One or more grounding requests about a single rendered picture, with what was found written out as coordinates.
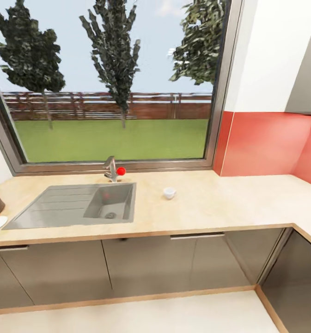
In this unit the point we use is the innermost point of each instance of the coffee cup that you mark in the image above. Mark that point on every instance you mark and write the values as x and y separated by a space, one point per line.
169 193

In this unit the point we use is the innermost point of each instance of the countertop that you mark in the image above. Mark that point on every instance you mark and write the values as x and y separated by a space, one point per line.
204 202
289 194

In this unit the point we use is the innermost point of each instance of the drop in sink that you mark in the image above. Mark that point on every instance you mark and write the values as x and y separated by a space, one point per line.
79 205

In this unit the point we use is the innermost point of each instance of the cabinet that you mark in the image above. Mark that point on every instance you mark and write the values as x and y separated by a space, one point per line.
78 271
299 101
287 282

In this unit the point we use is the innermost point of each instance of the fixed window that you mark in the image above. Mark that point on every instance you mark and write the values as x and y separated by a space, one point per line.
145 81

